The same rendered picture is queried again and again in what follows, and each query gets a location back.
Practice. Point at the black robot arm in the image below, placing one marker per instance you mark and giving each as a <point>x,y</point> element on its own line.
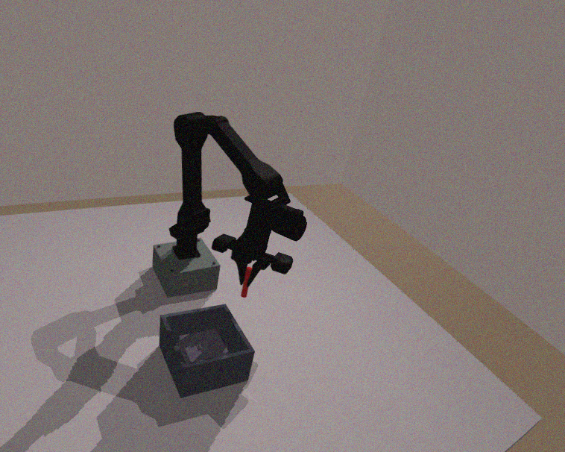
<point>260,180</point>

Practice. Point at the red peg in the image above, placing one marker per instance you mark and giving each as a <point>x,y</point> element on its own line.
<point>246,277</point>

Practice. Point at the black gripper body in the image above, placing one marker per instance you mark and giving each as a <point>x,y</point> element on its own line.
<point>280,262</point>

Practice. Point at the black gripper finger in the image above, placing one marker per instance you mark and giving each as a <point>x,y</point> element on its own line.
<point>241,269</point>
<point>255,270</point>

